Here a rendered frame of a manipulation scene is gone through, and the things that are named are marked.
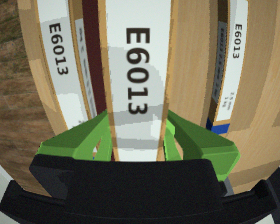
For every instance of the long tan cardboard box with blue bands and white label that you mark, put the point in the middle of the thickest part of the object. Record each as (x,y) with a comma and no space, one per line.
(138,40)

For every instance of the brown rectangular box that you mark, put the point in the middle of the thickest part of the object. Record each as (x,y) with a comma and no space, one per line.
(62,37)

